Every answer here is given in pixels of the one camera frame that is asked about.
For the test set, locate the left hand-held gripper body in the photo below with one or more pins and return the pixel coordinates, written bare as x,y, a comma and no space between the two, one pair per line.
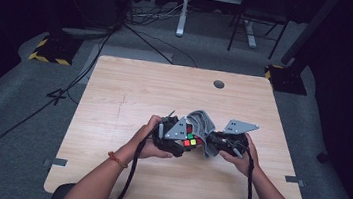
176,131

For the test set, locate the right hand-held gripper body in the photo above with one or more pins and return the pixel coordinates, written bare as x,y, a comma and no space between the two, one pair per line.
236,141

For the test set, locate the multicoloured puzzle cube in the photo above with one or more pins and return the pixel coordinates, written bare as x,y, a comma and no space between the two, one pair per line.
192,138

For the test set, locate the grey cloth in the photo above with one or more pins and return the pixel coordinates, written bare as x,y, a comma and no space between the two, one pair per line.
205,123

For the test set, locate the person's right hand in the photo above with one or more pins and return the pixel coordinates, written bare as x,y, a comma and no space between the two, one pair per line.
244,162

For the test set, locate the person's left hand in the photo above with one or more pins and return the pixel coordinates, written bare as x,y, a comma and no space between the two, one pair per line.
146,143

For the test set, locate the dark round table grommet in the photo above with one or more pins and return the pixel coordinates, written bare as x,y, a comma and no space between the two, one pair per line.
218,84

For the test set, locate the grey tape strip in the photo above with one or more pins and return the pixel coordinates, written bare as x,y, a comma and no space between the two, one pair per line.
58,162
294,180

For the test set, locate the black yellow striped stand base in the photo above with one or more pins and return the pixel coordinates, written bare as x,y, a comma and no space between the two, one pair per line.
56,50
287,80

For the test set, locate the small dark floor object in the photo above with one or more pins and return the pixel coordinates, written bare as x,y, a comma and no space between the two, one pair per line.
323,157

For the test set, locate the black chair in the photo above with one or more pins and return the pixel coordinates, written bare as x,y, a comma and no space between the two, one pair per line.
264,17

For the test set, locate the grey stand base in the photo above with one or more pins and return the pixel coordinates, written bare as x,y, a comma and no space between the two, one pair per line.
85,32

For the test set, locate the slanted dark pole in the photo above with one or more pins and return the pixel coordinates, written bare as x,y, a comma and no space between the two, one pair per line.
310,27

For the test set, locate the white desk frame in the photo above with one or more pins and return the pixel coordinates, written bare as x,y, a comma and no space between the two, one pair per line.
182,16

